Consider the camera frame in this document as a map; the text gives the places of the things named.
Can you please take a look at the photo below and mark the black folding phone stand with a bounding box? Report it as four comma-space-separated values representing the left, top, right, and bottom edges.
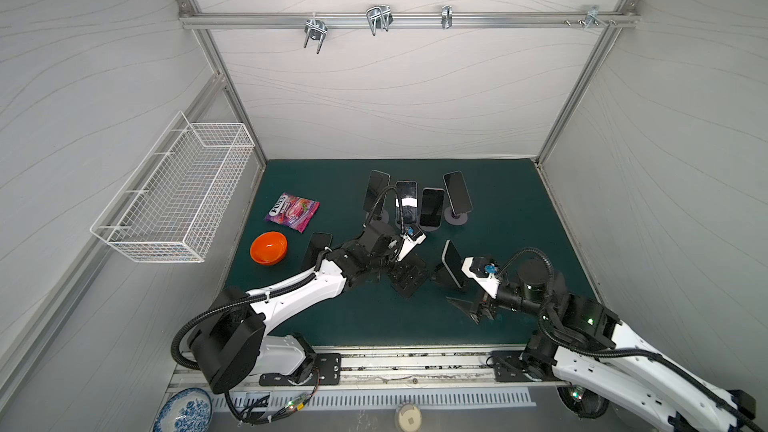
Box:
388, 254, 431, 299

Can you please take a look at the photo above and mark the black phone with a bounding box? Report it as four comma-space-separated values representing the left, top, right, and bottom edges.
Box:
300, 232, 333, 272

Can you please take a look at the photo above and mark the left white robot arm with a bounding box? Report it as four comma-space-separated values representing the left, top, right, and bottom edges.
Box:
170, 219, 424, 394

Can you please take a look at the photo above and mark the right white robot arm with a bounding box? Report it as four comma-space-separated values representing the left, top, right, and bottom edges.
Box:
442, 243, 759, 431

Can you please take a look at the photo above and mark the front right phone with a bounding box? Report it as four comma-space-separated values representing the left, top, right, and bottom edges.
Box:
438, 240, 466, 290

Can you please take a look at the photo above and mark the standing phone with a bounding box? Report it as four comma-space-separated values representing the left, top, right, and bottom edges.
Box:
443, 171, 473, 217
419, 188, 445, 229
363, 170, 390, 217
395, 181, 419, 226

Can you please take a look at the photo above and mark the far left standing phone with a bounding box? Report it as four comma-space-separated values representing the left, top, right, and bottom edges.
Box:
363, 170, 390, 217

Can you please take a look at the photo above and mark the far right standing phone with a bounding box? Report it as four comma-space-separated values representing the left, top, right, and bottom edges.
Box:
443, 171, 473, 217

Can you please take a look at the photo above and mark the purple Fox's candy bag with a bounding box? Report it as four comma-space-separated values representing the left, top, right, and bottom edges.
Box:
264, 193, 320, 233

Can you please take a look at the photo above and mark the orange plastic bowl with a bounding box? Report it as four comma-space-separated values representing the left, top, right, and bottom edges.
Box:
249, 231, 288, 266

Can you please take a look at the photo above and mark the round white puck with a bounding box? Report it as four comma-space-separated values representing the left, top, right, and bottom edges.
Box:
395, 403, 423, 432

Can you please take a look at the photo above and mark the blue white patterned plate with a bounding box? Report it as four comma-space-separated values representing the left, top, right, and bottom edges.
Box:
152, 388, 213, 432

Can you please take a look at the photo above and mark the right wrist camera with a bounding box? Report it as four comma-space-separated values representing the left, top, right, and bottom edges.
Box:
461, 256, 500, 299

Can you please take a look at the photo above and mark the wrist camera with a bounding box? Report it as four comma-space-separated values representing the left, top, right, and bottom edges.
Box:
396, 224, 426, 262
461, 256, 500, 299

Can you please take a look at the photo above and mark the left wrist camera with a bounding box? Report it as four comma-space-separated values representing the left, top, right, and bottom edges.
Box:
396, 224, 426, 262

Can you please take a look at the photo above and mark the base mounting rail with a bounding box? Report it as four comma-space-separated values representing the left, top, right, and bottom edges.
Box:
167, 344, 631, 391

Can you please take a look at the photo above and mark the white wire basket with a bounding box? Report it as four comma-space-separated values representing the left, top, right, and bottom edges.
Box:
90, 112, 254, 263

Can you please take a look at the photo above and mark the aluminium crossbar rail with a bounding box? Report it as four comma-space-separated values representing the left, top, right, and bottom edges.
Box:
176, 0, 641, 32

